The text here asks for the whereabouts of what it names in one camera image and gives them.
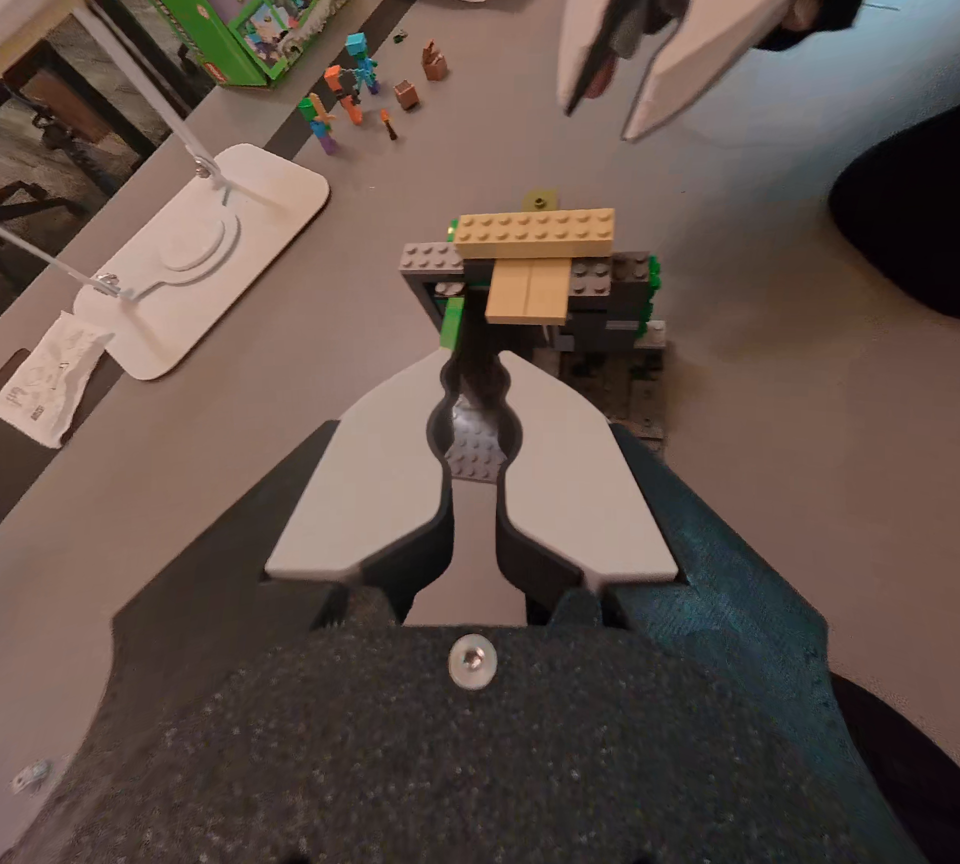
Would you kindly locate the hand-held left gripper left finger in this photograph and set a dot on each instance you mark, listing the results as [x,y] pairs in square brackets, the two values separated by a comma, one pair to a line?
[360,496]

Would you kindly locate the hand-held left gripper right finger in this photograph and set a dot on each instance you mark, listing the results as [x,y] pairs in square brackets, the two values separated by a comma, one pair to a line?
[592,504]

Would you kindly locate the grey green toy brick model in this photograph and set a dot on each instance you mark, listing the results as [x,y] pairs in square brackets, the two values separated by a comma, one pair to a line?
[525,294]

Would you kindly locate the long tan toy brick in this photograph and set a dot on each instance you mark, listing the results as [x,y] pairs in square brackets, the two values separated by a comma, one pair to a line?
[532,234]

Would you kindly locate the grey desk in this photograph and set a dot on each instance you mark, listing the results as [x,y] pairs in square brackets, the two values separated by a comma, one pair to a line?
[750,429]

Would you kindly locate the wooden background desk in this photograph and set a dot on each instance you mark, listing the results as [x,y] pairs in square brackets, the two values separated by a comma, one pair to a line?
[161,61]

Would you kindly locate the brown stepped toy piece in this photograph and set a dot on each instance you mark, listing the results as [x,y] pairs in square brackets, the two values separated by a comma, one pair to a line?
[435,63]

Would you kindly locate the brown toy block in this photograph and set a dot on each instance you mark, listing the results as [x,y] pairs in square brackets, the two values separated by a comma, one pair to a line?
[406,95]

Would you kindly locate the cyan toy figure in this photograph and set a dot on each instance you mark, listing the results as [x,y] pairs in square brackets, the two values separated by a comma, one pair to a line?
[362,61]

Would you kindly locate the small toy torch piece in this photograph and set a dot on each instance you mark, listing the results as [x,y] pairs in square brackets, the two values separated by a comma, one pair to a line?
[388,125]

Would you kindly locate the orange toy figure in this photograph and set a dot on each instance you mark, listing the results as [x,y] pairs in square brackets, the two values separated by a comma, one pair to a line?
[343,91]

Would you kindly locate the black rounded object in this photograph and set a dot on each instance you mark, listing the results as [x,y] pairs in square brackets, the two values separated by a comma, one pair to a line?
[907,219]

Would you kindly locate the white book stand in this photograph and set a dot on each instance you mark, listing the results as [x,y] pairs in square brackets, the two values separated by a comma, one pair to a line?
[225,234]

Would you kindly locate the green purple toy figure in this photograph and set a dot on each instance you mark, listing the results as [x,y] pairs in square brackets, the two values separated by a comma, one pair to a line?
[319,125]

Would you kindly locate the small white paper leaflet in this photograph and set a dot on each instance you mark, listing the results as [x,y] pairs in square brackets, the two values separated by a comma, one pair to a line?
[52,384]

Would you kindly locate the small pale loose brick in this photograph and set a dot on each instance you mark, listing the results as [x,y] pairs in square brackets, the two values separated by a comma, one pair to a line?
[30,778]

